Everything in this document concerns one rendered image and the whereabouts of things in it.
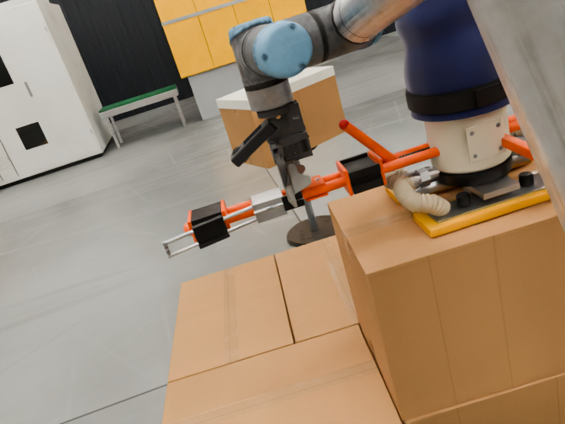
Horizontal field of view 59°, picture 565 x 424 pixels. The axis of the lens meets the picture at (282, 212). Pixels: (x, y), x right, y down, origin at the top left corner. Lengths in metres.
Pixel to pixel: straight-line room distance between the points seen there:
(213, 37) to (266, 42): 7.36
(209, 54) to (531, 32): 7.94
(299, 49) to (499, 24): 0.55
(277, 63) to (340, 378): 0.85
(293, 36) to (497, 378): 0.85
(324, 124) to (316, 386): 1.93
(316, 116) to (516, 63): 2.66
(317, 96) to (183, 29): 5.39
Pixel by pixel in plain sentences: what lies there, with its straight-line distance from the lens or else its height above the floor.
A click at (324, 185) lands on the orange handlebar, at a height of 1.08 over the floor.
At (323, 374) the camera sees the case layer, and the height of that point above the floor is 0.54.
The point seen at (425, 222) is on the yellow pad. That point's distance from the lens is 1.09.
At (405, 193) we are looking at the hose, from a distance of 1.08.
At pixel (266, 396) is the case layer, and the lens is 1.41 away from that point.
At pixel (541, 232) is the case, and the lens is 1.11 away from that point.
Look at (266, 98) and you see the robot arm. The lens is 1.00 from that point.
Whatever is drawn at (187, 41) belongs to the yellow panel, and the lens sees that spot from 8.20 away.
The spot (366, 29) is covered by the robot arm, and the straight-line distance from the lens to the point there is 0.85.
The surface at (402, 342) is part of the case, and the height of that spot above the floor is 0.76.
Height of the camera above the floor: 1.47
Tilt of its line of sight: 23 degrees down
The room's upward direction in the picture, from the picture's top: 17 degrees counter-clockwise
